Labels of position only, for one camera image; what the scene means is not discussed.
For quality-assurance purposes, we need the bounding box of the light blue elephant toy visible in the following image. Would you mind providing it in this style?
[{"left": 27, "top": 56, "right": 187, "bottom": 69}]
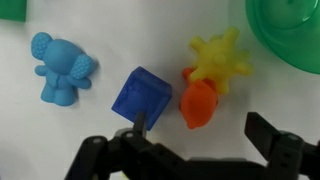
[{"left": 30, "top": 31, "right": 99, "bottom": 108}]

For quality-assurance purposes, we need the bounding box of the green translucent bowl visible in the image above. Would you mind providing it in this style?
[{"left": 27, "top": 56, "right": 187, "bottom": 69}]
[{"left": 245, "top": 0, "right": 320, "bottom": 75}]

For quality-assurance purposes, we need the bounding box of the green cube block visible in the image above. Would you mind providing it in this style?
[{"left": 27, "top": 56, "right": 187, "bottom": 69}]
[{"left": 0, "top": 0, "right": 28, "bottom": 23}]

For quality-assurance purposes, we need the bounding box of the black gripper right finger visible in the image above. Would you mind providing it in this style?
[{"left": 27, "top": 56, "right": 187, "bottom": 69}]
[{"left": 244, "top": 111, "right": 320, "bottom": 180}]

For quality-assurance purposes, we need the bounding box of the blue cube block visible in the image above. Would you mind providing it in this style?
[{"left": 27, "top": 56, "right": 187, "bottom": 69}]
[{"left": 110, "top": 65, "right": 174, "bottom": 132}]

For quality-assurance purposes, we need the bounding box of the orange toy figure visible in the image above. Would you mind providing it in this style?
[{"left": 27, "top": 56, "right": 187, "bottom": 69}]
[{"left": 179, "top": 67, "right": 220, "bottom": 130}]

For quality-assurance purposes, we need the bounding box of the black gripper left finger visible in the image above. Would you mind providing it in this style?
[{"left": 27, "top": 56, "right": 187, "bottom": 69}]
[{"left": 64, "top": 111, "right": 188, "bottom": 180}]

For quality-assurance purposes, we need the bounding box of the yellow spiky toy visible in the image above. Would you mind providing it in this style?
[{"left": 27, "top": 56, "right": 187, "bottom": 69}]
[{"left": 188, "top": 26, "right": 255, "bottom": 96}]

